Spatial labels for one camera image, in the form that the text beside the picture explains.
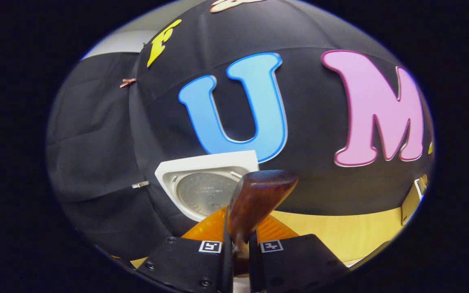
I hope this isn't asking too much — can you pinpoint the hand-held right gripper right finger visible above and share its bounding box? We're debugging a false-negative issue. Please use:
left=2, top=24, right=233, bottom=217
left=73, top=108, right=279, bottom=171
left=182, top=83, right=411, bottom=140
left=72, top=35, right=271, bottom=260
left=249, top=215, right=350, bottom=293

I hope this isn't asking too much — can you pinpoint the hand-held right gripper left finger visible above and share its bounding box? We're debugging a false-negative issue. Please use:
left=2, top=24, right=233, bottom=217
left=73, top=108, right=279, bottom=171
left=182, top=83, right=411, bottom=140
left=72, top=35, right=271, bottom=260
left=136, top=206, right=234, bottom=293

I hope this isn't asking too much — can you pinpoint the brown wooden spoon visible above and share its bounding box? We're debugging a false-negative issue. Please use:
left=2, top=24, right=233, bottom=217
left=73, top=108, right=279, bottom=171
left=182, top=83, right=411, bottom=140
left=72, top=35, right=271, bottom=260
left=226, top=170, right=299, bottom=277

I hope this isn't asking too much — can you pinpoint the white toaster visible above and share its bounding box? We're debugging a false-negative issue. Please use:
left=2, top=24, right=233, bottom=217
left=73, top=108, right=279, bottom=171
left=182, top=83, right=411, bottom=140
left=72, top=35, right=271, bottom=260
left=400, top=174, right=429, bottom=226

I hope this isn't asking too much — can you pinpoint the white rice cooker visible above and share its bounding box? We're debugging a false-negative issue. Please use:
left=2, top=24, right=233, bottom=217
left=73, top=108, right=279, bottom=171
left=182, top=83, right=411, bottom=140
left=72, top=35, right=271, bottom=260
left=154, top=150, right=260, bottom=222

